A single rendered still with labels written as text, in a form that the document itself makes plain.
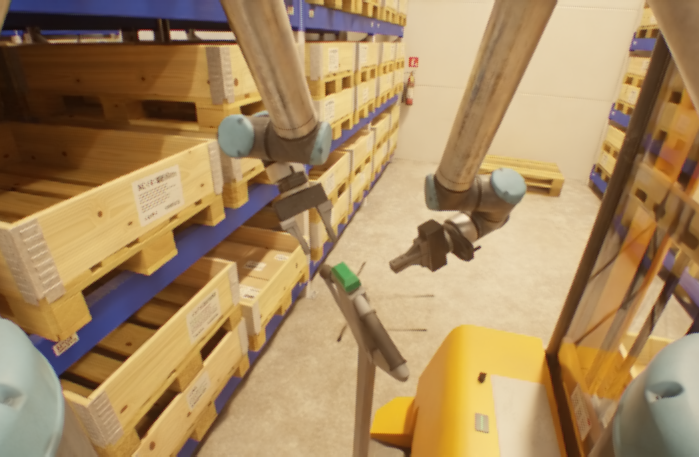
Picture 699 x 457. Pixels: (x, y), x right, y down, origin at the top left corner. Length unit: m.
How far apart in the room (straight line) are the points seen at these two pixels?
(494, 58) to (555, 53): 5.80
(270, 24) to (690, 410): 0.57
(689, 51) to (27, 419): 0.61
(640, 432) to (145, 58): 1.81
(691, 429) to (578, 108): 6.43
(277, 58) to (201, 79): 1.06
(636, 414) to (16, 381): 0.34
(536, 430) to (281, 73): 1.17
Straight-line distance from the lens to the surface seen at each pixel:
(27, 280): 1.13
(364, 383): 1.10
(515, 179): 0.95
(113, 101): 2.01
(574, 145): 6.73
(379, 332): 0.80
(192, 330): 1.63
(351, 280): 0.81
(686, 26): 0.53
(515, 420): 1.32
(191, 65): 1.68
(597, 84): 6.63
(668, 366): 0.28
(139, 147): 1.82
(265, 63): 0.62
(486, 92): 0.69
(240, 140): 0.80
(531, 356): 1.54
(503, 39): 0.65
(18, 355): 0.28
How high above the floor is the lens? 1.89
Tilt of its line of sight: 28 degrees down
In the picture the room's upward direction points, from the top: 2 degrees clockwise
